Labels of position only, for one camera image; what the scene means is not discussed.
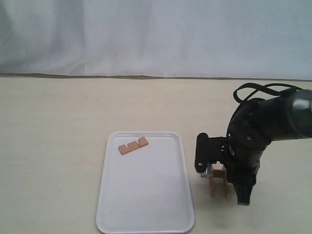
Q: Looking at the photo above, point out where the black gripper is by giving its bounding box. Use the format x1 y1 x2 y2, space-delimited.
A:
195 133 261 205

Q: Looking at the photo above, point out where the wooden notched puzzle piece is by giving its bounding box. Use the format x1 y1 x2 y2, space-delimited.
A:
118 137 149 155
209 176 217 198
211 164 226 179
223 170 231 198

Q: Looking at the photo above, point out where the white fabric backdrop curtain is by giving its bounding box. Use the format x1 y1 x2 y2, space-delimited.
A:
0 0 312 80

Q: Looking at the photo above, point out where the white rectangular plastic tray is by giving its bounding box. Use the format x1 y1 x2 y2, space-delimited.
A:
96 131 195 234

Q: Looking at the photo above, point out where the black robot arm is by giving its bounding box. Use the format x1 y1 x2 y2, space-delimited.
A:
195 89 312 205

